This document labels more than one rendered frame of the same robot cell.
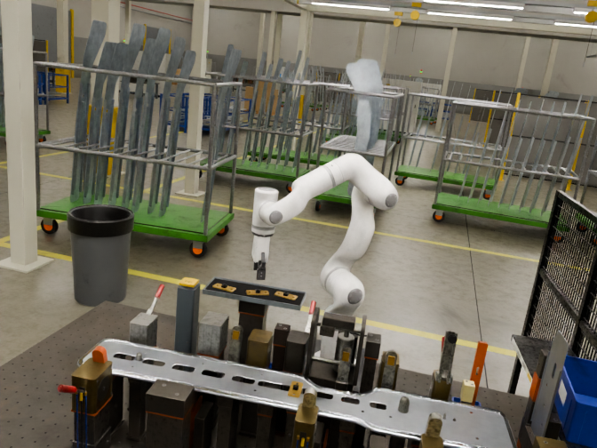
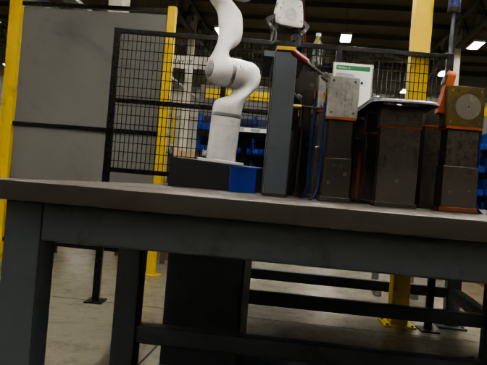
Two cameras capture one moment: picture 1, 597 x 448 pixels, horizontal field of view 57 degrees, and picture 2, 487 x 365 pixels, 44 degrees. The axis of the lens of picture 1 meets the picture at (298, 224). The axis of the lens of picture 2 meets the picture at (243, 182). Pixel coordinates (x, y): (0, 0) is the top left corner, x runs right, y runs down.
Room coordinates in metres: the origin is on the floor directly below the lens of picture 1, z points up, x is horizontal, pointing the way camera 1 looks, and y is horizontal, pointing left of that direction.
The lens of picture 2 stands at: (2.25, 2.22, 0.73)
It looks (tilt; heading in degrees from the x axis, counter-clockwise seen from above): 0 degrees down; 263
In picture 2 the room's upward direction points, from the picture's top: 5 degrees clockwise
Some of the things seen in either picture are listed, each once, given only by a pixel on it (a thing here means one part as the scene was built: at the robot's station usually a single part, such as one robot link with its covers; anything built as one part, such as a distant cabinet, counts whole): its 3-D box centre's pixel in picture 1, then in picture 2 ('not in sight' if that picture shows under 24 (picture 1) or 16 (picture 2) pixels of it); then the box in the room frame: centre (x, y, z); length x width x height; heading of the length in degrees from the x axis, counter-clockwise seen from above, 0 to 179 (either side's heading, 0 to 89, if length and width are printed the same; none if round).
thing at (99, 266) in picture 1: (100, 255); not in sight; (4.11, 1.56, 0.36); 0.50 x 0.50 x 0.73
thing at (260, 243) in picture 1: (261, 244); (288, 12); (1.88, 0.12, 1.35); 0.10 x 0.07 x 0.11; 13
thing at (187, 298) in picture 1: (186, 337); (280, 125); (1.92, 0.39, 0.92); 0.08 x 0.08 x 0.44; 82
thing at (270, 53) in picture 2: (255, 292); (282, 66); (1.89, 0.13, 1.16); 0.37 x 0.14 x 0.02; 82
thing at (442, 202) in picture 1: (506, 169); not in sight; (8.12, -2.99, 0.89); 1.90 x 1.00 x 1.77; 74
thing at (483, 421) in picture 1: (289, 390); (364, 125); (1.52, -0.03, 1.00); 1.38 x 0.22 x 0.02; 82
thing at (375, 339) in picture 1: (365, 390); not in sight; (1.70, -0.30, 0.91); 0.07 x 0.05 x 0.42; 172
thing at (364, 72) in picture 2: not in sight; (351, 90); (1.28, -1.04, 1.30); 0.23 x 0.02 x 0.31; 172
